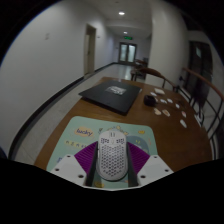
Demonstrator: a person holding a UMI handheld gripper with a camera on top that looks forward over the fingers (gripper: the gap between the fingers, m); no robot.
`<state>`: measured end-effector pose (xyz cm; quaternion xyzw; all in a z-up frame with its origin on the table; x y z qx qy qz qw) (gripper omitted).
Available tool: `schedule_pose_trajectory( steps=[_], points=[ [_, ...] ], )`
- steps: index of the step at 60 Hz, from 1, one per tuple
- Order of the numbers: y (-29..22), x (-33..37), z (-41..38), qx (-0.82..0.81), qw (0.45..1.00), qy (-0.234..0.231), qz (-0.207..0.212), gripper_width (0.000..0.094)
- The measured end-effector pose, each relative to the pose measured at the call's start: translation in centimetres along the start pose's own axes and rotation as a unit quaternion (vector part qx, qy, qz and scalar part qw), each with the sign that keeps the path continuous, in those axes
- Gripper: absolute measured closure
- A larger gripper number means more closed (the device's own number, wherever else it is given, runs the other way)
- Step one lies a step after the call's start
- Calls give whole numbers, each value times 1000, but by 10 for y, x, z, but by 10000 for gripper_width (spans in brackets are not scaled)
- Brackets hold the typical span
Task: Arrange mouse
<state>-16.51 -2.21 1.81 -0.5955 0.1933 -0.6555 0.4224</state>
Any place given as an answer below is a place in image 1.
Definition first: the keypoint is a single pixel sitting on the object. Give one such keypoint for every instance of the black closed laptop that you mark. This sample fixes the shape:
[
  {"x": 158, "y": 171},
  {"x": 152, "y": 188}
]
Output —
[{"x": 110, "y": 96}]

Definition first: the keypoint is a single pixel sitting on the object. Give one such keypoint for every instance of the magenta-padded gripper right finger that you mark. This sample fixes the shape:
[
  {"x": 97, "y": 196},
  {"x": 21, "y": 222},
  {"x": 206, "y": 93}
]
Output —
[{"x": 155, "y": 168}]

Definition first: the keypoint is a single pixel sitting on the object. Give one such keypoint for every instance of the white honeycomb computer mouse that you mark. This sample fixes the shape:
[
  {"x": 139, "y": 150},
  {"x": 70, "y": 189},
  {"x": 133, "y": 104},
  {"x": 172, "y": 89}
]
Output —
[{"x": 112, "y": 156}]

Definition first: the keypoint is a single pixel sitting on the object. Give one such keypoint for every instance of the green exit sign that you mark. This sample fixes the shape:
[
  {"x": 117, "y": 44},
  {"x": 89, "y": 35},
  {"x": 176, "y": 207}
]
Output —
[{"x": 128, "y": 37}]

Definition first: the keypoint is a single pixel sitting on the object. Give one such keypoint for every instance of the small tan sticker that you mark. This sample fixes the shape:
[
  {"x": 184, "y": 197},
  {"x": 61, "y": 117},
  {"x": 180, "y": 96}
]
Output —
[
  {"x": 157, "y": 111},
  {"x": 165, "y": 113}
]

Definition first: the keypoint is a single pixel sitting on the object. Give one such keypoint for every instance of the black railing with wooden handrail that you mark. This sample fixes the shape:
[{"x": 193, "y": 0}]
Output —
[{"x": 203, "y": 80}]

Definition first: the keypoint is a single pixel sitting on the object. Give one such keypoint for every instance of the mint green printed mouse pad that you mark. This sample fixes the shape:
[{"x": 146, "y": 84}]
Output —
[{"x": 83, "y": 125}]

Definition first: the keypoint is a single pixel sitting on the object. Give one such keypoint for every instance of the dark framed window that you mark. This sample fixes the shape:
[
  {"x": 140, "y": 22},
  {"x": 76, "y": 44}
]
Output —
[{"x": 200, "y": 66}]

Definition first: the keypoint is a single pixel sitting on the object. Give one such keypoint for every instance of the round recessed ceiling light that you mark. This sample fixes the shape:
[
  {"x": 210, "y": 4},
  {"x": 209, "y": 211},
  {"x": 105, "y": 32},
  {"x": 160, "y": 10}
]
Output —
[
  {"x": 125, "y": 32},
  {"x": 121, "y": 13}
]

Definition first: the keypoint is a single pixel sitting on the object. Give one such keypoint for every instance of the pale side door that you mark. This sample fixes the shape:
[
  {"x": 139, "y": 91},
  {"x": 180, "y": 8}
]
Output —
[{"x": 89, "y": 50}]

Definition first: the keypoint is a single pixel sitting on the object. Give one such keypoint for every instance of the glass double door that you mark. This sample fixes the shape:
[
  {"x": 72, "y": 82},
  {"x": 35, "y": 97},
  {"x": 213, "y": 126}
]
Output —
[{"x": 127, "y": 53}]

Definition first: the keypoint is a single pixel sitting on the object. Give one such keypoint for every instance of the red and white sticker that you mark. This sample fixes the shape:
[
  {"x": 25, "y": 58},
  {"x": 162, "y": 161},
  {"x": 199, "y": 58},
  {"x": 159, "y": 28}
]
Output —
[{"x": 183, "y": 114}]

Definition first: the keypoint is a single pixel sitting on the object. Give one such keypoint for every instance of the small white sticker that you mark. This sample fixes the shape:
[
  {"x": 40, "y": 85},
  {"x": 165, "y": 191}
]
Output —
[
  {"x": 163, "y": 101},
  {"x": 170, "y": 100},
  {"x": 183, "y": 123},
  {"x": 177, "y": 106}
]

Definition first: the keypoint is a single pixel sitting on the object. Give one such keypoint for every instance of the small white box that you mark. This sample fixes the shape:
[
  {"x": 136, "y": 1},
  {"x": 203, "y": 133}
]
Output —
[{"x": 159, "y": 91}]

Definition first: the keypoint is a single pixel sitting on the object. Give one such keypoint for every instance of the wooden armchair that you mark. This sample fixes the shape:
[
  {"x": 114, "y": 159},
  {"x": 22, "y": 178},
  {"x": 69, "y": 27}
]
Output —
[
  {"x": 140, "y": 62},
  {"x": 156, "y": 71}
]

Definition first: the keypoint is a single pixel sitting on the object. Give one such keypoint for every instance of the small black box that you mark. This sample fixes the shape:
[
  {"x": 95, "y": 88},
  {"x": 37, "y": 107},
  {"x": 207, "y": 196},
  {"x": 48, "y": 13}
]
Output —
[{"x": 149, "y": 100}]

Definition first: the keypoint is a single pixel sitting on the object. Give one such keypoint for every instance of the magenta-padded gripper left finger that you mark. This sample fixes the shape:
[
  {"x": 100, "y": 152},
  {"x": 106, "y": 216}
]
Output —
[{"x": 68, "y": 168}]

